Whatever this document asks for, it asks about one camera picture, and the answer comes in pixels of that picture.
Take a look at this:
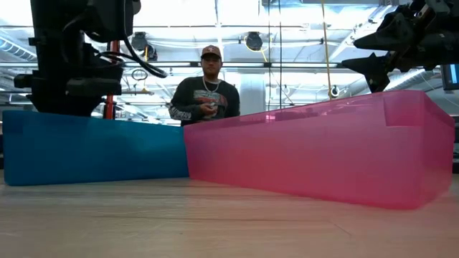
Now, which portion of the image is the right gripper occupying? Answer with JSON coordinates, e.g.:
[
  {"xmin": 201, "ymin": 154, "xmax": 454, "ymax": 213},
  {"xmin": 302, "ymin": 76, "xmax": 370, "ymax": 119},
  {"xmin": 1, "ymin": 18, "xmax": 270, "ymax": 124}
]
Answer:
[{"xmin": 342, "ymin": 0, "xmax": 459, "ymax": 93}]

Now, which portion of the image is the blue plastic bin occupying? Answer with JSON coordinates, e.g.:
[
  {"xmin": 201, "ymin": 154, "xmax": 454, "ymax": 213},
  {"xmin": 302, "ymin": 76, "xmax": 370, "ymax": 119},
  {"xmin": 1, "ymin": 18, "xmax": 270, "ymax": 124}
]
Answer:
[{"xmin": 1, "ymin": 109, "xmax": 190, "ymax": 187}]

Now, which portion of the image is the computer monitor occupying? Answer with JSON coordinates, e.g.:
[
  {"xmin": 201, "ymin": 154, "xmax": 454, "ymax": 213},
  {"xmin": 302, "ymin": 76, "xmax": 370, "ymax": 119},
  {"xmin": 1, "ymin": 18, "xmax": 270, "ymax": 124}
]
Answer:
[{"xmin": 440, "ymin": 63, "xmax": 459, "ymax": 91}]

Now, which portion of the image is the pink translucent plastic bin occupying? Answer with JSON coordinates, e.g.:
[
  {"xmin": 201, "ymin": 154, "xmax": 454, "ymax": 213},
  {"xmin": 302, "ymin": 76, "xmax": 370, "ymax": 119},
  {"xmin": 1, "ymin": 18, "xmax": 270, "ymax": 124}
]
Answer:
[{"xmin": 183, "ymin": 89, "xmax": 456, "ymax": 211}]

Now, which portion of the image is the person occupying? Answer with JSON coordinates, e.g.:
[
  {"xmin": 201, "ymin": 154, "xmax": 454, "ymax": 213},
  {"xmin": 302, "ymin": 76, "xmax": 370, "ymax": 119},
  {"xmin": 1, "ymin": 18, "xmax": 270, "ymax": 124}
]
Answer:
[{"xmin": 168, "ymin": 44, "xmax": 241, "ymax": 127}]

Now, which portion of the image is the yellow hanging cord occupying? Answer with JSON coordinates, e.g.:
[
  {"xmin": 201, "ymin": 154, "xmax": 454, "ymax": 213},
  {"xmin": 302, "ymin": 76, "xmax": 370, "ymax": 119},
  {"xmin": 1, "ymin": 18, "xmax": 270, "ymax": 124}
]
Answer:
[{"xmin": 320, "ymin": 0, "xmax": 333, "ymax": 101}]

